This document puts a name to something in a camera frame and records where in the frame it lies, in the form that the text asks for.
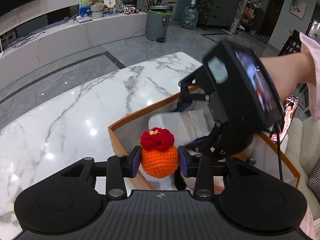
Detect white floor stand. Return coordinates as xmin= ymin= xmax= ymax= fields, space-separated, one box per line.
xmin=221 ymin=17 xmax=241 ymax=34

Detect white rectangular box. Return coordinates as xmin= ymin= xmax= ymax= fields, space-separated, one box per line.
xmin=148 ymin=110 xmax=213 ymax=147

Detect cream sofa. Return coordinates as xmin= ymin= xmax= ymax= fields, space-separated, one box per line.
xmin=282 ymin=117 xmax=320 ymax=181

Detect houndstooth cloth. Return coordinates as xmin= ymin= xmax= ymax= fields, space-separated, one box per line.
xmin=307 ymin=160 xmax=320 ymax=201

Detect black and white panda toys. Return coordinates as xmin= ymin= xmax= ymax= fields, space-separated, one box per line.
xmin=122 ymin=5 xmax=142 ymax=14

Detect crochet orange with red flower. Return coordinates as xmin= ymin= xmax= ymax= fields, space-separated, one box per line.
xmin=139 ymin=127 xmax=179 ymax=179

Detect person's right forearm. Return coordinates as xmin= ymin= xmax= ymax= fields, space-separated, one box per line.
xmin=259 ymin=51 xmax=316 ymax=101

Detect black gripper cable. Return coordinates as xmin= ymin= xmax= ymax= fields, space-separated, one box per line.
xmin=273 ymin=125 xmax=284 ymax=181

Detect pale framed wall art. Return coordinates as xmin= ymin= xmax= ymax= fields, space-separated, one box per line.
xmin=290 ymin=0 xmax=308 ymax=20

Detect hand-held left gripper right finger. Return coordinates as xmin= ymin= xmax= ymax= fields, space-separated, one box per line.
xmin=177 ymin=145 xmax=278 ymax=200

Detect smartphone with lit screen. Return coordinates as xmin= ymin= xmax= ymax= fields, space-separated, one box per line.
xmin=270 ymin=95 xmax=300 ymax=141

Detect round white fan ornament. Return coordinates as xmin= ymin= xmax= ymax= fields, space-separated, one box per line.
xmin=104 ymin=0 xmax=116 ymax=13

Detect orange cardboard storage box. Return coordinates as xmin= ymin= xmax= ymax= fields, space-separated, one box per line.
xmin=107 ymin=85 xmax=301 ymax=198

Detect dark grey dresser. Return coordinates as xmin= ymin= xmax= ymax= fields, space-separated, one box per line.
xmin=199 ymin=0 xmax=242 ymax=31

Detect white ribbed pot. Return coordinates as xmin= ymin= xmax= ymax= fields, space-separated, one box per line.
xmin=90 ymin=3 xmax=104 ymax=19

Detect green picture board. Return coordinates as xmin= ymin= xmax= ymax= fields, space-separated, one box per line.
xmin=79 ymin=0 xmax=113 ymax=17

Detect dark wooden chair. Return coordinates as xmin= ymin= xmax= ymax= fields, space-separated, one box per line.
xmin=277 ymin=29 xmax=303 ymax=57

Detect clear water jug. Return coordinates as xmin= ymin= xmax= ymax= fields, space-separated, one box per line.
xmin=181 ymin=0 xmax=200 ymax=30

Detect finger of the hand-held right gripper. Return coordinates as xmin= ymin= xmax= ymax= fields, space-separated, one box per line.
xmin=185 ymin=121 xmax=223 ymax=159
xmin=176 ymin=69 xmax=213 ymax=113

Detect white plush dog striped hat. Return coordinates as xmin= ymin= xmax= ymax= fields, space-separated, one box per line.
xmin=160 ymin=170 xmax=198 ymax=192

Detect grey pedal trash can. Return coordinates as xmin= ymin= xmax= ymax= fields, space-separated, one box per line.
xmin=146 ymin=5 xmax=174 ymax=43

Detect dark brown door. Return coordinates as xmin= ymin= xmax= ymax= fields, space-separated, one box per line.
xmin=260 ymin=0 xmax=284 ymax=38

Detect black cables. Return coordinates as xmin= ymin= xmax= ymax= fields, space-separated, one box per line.
xmin=10 ymin=31 xmax=46 ymax=48

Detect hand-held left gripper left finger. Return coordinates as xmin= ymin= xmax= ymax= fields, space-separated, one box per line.
xmin=59 ymin=145 xmax=142 ymax=200

